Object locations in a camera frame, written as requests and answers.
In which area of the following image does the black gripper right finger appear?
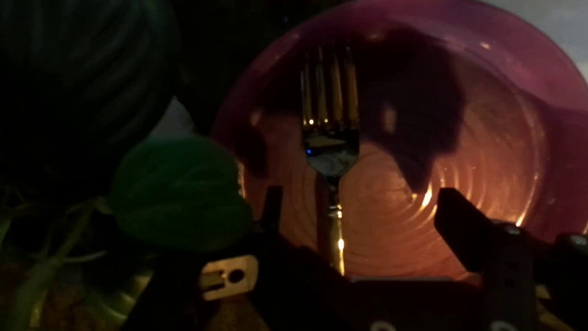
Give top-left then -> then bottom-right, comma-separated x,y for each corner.
433,186 -> 556,331

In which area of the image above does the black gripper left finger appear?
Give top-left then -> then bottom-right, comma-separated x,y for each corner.
249,185 -> 371,331

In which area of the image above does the silver metal fork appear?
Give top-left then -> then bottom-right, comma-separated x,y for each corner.
297,43 -> 363,278

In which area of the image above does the small potted green plant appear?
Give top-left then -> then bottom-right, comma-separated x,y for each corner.
0,0 -> 255,331

